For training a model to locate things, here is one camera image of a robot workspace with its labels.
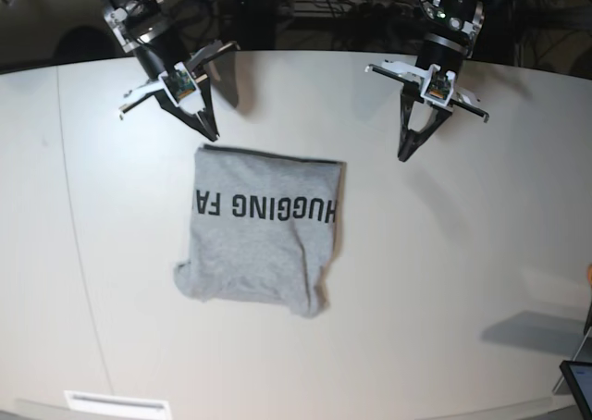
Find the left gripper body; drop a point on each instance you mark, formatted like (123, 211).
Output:
(434, 86)

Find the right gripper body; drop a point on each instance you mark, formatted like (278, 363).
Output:
(181, 86)

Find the grey T-shirt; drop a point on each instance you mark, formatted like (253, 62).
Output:
(262, 229)

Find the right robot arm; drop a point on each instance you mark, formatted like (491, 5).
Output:
(143, 29)

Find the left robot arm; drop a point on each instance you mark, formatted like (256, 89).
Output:
(443, 34)

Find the white power strip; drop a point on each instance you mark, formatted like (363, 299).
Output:
(352, 9)

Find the black tablet screen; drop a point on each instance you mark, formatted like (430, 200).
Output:
(578, 378)

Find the white label on table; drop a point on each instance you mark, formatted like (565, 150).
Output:
(77, 400)

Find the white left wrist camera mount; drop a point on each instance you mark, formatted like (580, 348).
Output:
(463, 98)

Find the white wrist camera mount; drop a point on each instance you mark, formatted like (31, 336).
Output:
(204, 58)
(463, 98)

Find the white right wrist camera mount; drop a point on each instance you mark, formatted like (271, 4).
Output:
(204, 58)

